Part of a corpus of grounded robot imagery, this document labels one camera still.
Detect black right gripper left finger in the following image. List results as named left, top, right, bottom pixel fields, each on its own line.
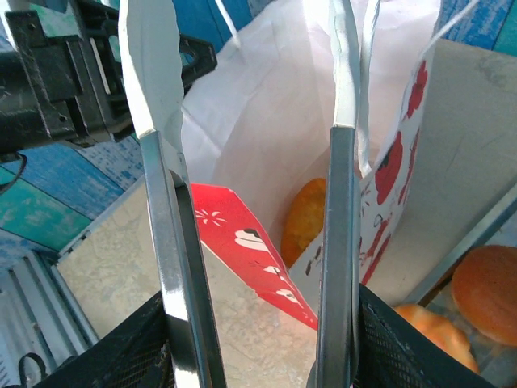
left=36, top=291, right=175, bottom=388

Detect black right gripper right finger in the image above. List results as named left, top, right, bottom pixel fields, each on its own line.
left=354, top=282, right=498, bottom=388

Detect white red paper bag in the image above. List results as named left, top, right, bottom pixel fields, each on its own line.
left=177, top=0, right=481, bottom=332

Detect orange fake donut ring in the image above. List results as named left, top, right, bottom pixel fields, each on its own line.
left=393, top=303, right=481, bottom=376

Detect metal tongs with white tips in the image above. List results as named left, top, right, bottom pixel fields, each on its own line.
left=118, top=0, right=375, bottom=388

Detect orange striped fake croissant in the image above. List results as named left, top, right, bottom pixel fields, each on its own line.
left=280, top=177, right=327, bottom=268

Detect round brown fake bun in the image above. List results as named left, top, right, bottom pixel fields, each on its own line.
left=451, top=244, right=517, bottom=348

